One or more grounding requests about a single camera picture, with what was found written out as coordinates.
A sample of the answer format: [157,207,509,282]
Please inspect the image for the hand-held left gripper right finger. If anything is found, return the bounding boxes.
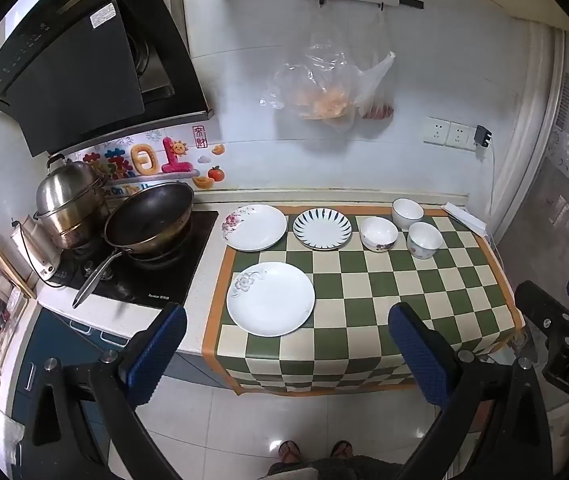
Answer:
[388,302,561,480]

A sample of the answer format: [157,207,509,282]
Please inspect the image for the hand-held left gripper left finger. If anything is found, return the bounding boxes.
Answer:
[28,302,188,480]

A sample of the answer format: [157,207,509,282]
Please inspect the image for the white bowl dark rim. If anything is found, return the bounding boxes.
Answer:
[407,221,444,260]
[391,197,426,232]

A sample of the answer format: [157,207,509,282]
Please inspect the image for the green white checkered table mat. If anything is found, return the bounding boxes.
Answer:
[200,202,525,397]

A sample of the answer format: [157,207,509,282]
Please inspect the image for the black glass cooktop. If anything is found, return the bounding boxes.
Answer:
[39,209,220,307]

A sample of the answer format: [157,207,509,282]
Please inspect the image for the blue kitchen cabinet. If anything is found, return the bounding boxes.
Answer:
[8,305,231,463]

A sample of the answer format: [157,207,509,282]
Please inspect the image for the white folded paper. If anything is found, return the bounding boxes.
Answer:
[441,201,491,237]

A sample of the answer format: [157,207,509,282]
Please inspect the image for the large white plate grey flower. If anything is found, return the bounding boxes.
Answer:
[226,262,317,337]

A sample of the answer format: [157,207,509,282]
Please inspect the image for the white bowl floral print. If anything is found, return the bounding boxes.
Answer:
[359,216,399,253]

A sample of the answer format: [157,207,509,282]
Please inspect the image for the person's dark shorts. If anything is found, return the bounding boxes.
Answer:
[268,454,406,480]

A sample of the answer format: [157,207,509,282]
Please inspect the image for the white small kitchen appliance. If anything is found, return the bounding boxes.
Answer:
[10,216,64,284]

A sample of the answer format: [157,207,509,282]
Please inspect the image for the white plate blue striped rim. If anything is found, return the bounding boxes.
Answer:
[293,207,353,251]

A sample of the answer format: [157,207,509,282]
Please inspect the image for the person's left foot in sandal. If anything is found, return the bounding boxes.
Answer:
[278,439,306,467]

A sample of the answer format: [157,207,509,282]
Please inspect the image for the white plate pink floral print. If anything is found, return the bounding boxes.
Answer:
[221,203,289,253]

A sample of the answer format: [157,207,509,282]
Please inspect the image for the wooden cutting board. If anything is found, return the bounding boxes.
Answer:
[0,220,38,301]

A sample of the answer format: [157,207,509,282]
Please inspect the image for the stainless steel steamer pot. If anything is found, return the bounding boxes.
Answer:
[33,154,111,252]

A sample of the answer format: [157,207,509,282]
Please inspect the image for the white thin plastic bag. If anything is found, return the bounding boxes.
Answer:
[355,9,397,122]

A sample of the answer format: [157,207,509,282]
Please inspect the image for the clear plastic bag orange food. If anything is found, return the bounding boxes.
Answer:
[261,9,361,132]

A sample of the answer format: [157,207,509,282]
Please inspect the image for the black range hood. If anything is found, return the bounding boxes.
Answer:
[0,0,215,159]

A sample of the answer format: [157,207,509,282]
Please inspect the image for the white charger cable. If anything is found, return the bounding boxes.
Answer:
[479,147,498,242]

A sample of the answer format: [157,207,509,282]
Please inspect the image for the black wok with steel handle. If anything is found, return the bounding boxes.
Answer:
[72,182,196,310]

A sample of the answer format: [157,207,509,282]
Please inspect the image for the white door frame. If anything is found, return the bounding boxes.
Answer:
[493,24,566,243]

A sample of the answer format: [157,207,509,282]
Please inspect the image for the white wall socket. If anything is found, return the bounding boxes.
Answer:
[447,120,477,151]
[423,115,450,145]

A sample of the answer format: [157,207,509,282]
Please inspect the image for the colourful wall decals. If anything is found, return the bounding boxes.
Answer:
[82,124,228,197]

